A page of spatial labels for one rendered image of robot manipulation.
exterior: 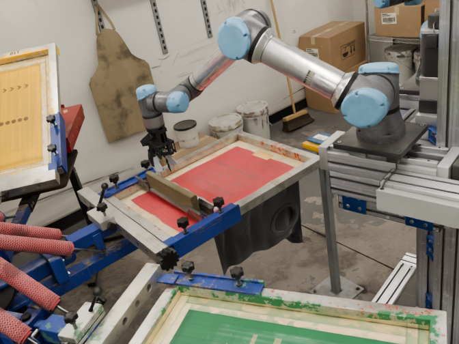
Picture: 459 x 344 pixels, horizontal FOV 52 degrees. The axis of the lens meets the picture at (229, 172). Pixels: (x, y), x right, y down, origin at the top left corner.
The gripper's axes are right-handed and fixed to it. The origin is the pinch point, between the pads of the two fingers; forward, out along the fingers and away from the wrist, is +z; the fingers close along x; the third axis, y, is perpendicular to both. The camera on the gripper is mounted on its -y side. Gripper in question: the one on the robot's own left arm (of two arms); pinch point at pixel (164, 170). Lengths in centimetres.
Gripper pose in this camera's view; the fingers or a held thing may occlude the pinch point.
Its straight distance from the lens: 189.7
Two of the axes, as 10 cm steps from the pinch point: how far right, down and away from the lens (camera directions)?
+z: 1.6, 8.7, 4.7
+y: 6.3, 2.8, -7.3
